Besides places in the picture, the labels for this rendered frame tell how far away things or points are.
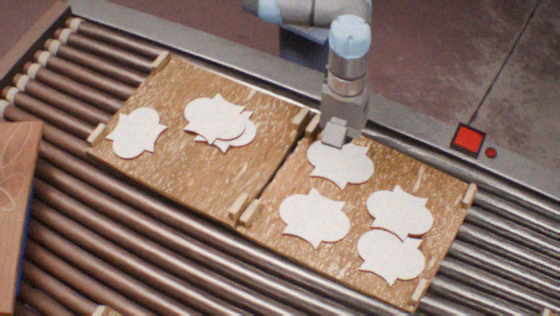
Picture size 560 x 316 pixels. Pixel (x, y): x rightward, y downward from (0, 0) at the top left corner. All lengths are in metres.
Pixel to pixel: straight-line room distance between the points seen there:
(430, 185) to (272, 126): 0.38
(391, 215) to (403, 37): 1.85
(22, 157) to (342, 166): 0.72
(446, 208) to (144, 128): 0.70
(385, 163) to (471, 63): 1.68
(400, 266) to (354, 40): 0.47
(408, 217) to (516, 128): 1.58
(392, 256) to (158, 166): 0.55
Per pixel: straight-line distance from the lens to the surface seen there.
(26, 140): 1.72
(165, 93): 1.86
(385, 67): 3.24
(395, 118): 1.83
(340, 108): 1.53
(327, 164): 1.69
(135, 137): 1.77
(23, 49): 2.08
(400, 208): 1.63
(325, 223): 1.61
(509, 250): 1.67
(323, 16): 1.49
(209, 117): 1.77
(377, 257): 1.57
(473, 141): 1.81
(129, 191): 1.71
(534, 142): 3.12
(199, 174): 1.70
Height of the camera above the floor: 2.29
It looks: 52 degrees down
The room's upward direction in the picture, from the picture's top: 1 degrees counter-clockwise
